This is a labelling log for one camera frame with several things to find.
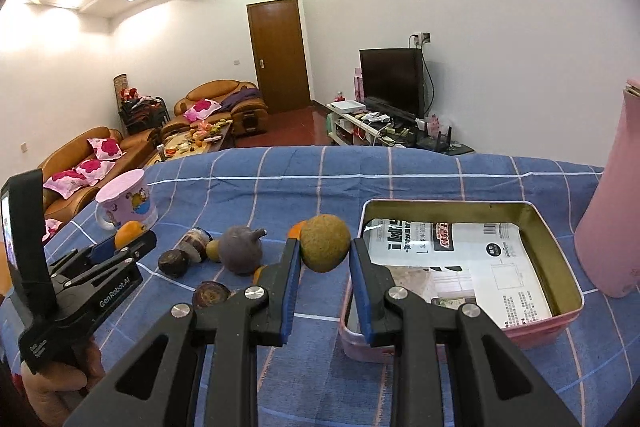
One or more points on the round green-brown fruit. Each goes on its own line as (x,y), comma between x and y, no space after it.
(324,241)

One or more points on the brown leather armchair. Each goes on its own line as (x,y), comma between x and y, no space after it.
(239,101)

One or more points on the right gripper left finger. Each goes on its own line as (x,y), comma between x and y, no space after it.
(158,380)

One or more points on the pink electric kettle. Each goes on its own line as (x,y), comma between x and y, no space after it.
(607,236)

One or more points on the blue plaid tablecloth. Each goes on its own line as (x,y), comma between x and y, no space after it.
(593,365)

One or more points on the cluttered coffee table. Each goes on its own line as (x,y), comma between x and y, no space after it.
(202,138)

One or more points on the black side shelf rack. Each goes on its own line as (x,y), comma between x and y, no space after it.
(143,114)

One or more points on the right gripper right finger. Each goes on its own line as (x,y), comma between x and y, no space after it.
(492,382)

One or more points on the small orange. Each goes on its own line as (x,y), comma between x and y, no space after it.
(257,274)

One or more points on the dark mangosteen fruit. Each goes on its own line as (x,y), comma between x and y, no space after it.
(174,263)

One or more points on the white tv stand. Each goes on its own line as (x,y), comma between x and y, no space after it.
(352,123)

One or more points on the pink cartoon mug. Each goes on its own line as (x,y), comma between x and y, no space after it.
(125,198)

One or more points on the person's left hand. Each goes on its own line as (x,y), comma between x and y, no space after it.
(45,390)

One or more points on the purple fig-shaped fruit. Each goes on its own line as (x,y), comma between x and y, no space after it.
(240,249)

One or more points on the black flat television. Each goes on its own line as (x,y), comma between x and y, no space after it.
(394,77)

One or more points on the brown wooden door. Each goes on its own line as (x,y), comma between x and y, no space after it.
(279,54)

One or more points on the small green kiwi fruit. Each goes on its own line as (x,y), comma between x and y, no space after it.
(212,250)

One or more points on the printed paper in tin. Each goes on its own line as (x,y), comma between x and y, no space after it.
(450,264)

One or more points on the dark halved fruit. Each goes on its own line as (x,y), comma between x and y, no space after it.
(209,293)

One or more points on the pink metal tin box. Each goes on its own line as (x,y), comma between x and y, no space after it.
(557,278)

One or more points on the small orange mandarin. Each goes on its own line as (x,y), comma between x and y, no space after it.
(127,233)

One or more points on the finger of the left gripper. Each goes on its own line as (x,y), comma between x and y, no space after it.
(90,261)
(135,251)

